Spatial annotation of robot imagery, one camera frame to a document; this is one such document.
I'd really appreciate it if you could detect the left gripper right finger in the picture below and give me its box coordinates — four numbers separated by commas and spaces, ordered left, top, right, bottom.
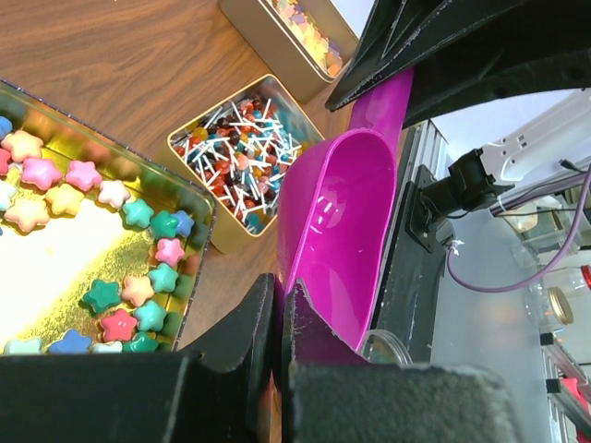
281, 281, 525, 442

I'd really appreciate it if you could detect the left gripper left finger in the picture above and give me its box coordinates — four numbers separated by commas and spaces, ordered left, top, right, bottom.
1, 273, 274, 442

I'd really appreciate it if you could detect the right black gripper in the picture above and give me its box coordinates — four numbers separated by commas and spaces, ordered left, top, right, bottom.
325, 0, 590, 126

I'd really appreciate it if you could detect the clear glass jar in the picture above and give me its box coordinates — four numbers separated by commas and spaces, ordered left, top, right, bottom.
360, 329, 413, 366

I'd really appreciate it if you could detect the gold tin of gummy candies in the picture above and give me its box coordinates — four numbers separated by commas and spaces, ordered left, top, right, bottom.
219, 0, 358, 103

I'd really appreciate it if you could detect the magenta plastic scoop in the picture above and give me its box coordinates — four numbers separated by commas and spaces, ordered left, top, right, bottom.
275, 68, 414, 350

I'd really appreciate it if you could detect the gold tin of star candies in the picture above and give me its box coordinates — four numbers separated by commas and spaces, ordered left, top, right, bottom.
1, 81, 214, 355

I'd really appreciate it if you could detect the gold tin of lollipops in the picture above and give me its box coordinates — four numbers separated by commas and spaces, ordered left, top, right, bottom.
167, 74, 323, 254

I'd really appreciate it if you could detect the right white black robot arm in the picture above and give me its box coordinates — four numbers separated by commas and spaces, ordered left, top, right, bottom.
326, 1, 590, 214

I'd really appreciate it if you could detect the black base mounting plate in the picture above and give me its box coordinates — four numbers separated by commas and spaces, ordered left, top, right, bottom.
368, 133, 458, 365

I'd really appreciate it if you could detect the glass jar with gold lid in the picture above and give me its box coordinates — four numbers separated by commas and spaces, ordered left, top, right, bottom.
525, 265, 590, 332

